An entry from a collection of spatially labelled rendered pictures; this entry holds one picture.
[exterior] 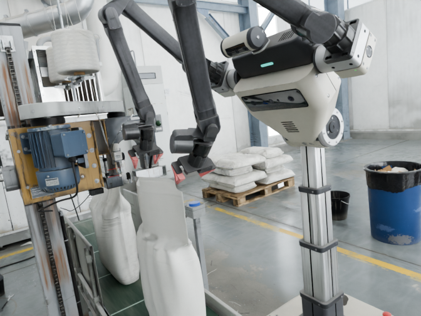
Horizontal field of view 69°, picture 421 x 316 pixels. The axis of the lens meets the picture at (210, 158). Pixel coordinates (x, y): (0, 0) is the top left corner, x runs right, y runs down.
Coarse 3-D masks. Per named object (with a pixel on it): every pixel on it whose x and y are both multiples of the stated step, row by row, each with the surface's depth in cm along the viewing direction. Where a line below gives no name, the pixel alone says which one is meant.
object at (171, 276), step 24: (144, 192) 122; (168, 192) 114; (144, 216) 126; (168, 216) 117; (144, 240) 132; (168, 240) 119; (144, 264) 135; (168, 264) 116; (192, 264) 119; (144, 288) 139; (168, 288) 118; (192, 288) 119; (168, 312) 119; (192, 312) 119
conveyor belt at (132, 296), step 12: (84, 228) 283; (96, 252) 228; (96, 264) 209; (108, 276) 190; (108, 288) 177; (120, 288) 175; (132, 288) 174; (108, 300) 165; (120, 300) 164; (132, 300) 162; (120, 312) 153; (132, 312) 152; (144, 312) 151
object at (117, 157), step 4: (116, 144) 140; (116, 148) 141; (112, 152) 142; (116, 152) 140; (120, 152) 141; (116, 156) 140; (120, 156) 142; (112, 160) 144; (116, 160) 141; (120, 160) 142; (120, 176) 144
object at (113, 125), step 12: (108, 120) 143; (120, 120) 146; (132, 120) 150; (108, 132) 143; (120, 132) 147; (108, 144) 144; (156, 144) 158; (108, 156) 147; (144, 156) 155; (156, 156) 158; (108, 168) 150; (144, 168) 158
